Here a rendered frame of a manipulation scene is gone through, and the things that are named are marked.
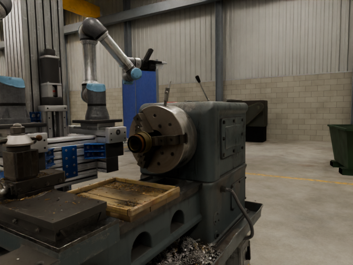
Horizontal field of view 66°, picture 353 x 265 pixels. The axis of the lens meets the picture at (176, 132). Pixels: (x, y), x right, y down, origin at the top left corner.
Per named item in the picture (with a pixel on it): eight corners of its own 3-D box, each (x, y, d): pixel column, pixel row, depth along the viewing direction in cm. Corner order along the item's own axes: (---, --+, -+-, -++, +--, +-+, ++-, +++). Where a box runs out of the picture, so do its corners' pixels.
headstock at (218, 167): (186, 156, 203) (186, 104, 200) (249, 162, 178) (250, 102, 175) (135, 172, 153) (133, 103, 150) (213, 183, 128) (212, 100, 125)
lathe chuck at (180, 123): (136, 160, 143) (144, 100, 137) (188, 177, 127) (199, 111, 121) (125, 163, 135) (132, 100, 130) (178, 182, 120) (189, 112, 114)
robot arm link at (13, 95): (11, 102, 126) (9, 73, 125) (-11, 103, 130) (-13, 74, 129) (31, 103, 138) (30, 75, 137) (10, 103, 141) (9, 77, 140)
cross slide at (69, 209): (22, 194, 97) (21, 181, 96) (107, 217, 74) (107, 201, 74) (-34, 209, 83) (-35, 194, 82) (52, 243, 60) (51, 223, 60)
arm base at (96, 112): (80, 119, 172) (79, 103, 171) (100, 119, 184) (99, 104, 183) (94, 120, 163) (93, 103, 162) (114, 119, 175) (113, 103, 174)
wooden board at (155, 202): (115, 184, 129) (115, 176, 129) (180, 196, 110) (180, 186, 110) (59, 203, 104) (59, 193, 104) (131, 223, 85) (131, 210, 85)
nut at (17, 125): (21, 134, 83) (20, 122, 82) (28, 134, 81) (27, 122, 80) (7, 135, 79) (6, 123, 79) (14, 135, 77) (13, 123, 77)
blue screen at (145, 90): (113, 143, 993) (111, 79, 973) (134, 142, 1023) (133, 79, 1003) (142, 164, 612) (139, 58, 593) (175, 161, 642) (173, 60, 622)
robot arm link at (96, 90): (89, 103, 164) (88, 81, 163) (84, 104, 176) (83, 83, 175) (108, 103, 171) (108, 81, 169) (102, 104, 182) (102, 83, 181)
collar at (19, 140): (24, 142, 86) (23, 133, 85) (39, 144, 82) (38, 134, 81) (-3, 145, 79) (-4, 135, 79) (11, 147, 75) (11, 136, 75)
